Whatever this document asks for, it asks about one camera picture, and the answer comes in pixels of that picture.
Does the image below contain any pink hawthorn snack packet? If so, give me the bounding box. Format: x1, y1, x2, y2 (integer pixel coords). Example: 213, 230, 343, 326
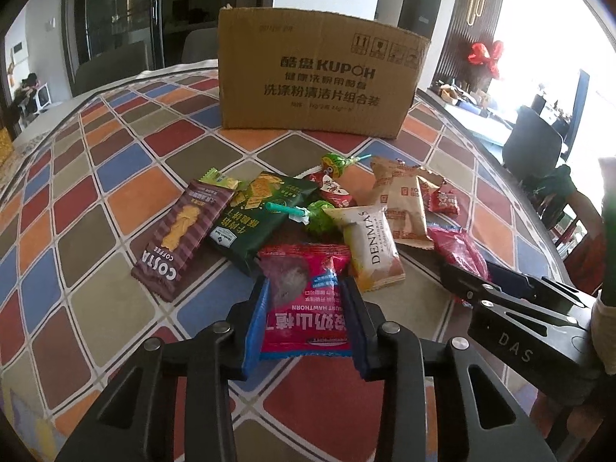
258, 243, 351, 359

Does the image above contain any green lollipop teal stick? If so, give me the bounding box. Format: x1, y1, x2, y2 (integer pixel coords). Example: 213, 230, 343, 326
264, 200, 336, 237

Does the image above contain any magenta snack packet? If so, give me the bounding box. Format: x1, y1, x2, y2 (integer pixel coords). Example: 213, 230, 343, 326
427, 224, 491, 281

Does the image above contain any small red snack packet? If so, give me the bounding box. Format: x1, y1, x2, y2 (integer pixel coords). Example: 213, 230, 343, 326
418, 176, 459, 217

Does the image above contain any cream Denmas snack packet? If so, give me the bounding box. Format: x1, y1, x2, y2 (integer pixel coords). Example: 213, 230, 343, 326
325, 204, 405, 292

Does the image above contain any tan biscuit packet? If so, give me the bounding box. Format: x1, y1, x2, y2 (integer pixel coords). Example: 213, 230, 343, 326
371, 156, 434, 250

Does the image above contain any dark chair right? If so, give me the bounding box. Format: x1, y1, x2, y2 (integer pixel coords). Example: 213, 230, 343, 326
502, 106, 563, 181

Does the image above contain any red white candy packet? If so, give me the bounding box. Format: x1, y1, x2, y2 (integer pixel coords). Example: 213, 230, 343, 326
306, 171, 357, 208

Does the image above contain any green lollipop behind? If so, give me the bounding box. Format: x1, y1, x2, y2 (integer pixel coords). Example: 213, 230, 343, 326
301, 152, 372, 178

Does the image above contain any brown Costa Coffee packet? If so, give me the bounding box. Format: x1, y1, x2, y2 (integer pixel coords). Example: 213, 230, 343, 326
132, 181, 235, 301

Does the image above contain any dark green cracker packet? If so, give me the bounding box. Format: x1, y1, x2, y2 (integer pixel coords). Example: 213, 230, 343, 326
209, 171, 317, 275

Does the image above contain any red bow decoration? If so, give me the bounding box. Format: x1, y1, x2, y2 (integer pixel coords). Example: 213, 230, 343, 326
467, 41, 504, 79

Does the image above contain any colourful checkered tablecloth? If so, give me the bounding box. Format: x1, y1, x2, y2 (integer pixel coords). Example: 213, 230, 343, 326
1, 68, 567, 461

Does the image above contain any small light green packet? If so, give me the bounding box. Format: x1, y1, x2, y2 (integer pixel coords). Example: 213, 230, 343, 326
198, 168, 240, 191

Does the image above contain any brown cardboard box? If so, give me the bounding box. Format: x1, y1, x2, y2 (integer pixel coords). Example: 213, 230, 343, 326
218, 7, 430, 139

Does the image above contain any dark glass cabinet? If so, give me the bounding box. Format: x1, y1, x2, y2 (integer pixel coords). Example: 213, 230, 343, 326
62, 0, 274, 70

